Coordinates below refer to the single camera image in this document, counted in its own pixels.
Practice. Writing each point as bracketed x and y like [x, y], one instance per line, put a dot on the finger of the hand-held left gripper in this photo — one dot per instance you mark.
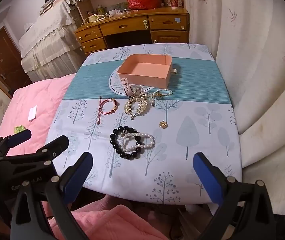
[20, 136]
[55, 147]

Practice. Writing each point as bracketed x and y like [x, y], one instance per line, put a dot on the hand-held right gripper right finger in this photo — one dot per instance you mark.
[207, 180]

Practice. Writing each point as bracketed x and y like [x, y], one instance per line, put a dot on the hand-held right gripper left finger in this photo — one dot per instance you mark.
[76, 180]

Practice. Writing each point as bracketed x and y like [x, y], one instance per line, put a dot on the small gold pendant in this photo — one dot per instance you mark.
[163, 124]

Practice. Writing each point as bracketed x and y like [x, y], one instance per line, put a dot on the gold hair comb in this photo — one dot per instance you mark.
[136, 106]

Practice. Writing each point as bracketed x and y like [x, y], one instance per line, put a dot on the round beige brooch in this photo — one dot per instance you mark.
[138, 93]

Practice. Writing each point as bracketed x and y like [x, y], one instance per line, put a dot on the pink box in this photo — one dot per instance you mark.
[157, 78]

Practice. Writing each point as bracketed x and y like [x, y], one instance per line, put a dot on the small green object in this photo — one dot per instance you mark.
[18, 129]

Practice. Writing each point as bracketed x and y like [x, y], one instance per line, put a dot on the white paper slip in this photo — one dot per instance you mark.
[33, 112]

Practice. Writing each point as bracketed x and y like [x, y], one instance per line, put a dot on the pink blanket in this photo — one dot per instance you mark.
[32, 97]

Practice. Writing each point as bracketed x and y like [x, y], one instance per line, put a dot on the pink fuzzy clothing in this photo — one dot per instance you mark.
[107, 222]

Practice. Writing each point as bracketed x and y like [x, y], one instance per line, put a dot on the tree print tablecloth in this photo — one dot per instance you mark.
[195, 110]

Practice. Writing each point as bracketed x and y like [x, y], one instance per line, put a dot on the brown wooden door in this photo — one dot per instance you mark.
[2, 57]

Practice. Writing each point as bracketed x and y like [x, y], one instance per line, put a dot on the white lace furniture cover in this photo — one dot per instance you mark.
[47, 35]

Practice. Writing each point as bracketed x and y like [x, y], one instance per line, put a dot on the white floral curtain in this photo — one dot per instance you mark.
[257, 67]

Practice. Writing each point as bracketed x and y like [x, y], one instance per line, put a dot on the stack of books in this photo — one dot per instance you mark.
[50, 2]

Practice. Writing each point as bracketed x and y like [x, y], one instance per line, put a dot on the wooden desk with hutch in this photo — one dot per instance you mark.
[132, 25]

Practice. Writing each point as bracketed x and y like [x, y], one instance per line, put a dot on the red patterned cup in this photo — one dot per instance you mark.
[174, 1]

